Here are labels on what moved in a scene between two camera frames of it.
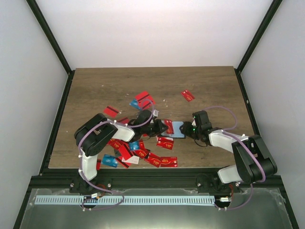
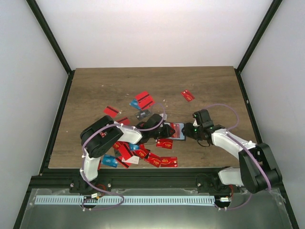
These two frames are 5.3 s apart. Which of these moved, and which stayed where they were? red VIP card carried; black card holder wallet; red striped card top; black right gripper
Moved: red VIP card carried
Stayed: black card holder wallet; black right gripper; red striped card top
